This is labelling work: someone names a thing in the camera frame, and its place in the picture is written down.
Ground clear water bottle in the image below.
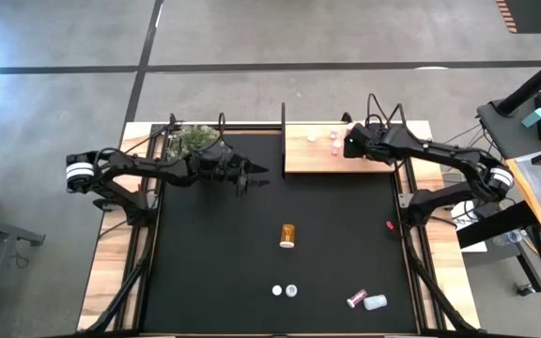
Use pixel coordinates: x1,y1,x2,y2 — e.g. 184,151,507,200
492,228,526,248

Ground black aluminium rig frame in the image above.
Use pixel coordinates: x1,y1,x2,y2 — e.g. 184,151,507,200
75,112,483,338

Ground white paper sheet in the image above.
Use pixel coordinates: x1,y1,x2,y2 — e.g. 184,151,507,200
450,199,488,254

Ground black floor mat orange stripes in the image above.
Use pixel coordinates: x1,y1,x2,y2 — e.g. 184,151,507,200
495,0,541,35

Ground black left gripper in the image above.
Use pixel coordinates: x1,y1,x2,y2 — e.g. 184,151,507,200
190,150,271,197

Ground black pole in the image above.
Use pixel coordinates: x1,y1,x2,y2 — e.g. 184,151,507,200
495,46,541,116

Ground pink glitter bottle white cap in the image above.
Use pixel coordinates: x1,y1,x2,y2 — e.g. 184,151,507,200
346,288,369,310

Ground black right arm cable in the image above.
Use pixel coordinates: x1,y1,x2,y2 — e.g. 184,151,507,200
366,92,407,128

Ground green plant in black pot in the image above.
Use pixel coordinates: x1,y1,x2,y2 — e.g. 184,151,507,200
166,124,227,163

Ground translucent white bottle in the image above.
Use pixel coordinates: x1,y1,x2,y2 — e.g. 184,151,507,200
363,293,388,313

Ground amber pill bottle white cap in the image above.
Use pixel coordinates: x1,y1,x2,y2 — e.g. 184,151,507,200
279,223,297,250

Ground grey side table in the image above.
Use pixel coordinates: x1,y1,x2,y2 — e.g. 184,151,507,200
476,79,541,163

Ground teal block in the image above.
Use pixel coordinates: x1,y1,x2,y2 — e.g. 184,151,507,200
521,107,541,129

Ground black table mat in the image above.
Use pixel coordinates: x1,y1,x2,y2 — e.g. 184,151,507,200
141,133,417,335

